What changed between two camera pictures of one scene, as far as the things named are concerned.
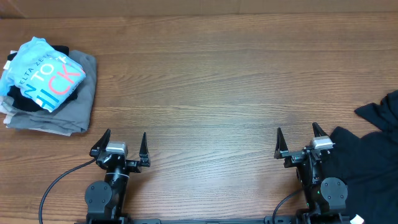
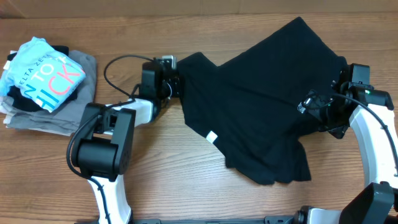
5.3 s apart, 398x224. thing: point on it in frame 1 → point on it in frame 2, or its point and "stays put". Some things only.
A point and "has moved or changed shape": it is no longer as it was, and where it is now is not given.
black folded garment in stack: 20,99 stays put
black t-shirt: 369,165 has moved or changed shape
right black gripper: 293,156 → 338,129
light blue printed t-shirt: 45,76 stays put
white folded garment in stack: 6,106 stays put
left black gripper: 135,165 → 175,79
